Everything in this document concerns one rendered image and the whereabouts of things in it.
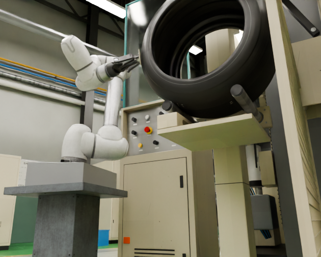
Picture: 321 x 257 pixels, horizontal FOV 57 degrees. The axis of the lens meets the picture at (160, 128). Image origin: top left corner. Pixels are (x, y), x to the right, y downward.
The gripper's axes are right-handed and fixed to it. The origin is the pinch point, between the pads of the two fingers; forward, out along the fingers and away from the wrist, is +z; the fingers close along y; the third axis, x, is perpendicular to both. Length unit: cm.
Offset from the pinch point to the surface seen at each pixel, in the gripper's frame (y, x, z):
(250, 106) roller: 4, 42, 42
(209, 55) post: 25.8, -2.5, 25.8
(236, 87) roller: -11, 39, 41
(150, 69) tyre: -12.0, 17.9, 8.9
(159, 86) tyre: -10.8, 26.6, 11.1
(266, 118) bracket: 23, 42, 45
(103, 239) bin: 419, 60, -374
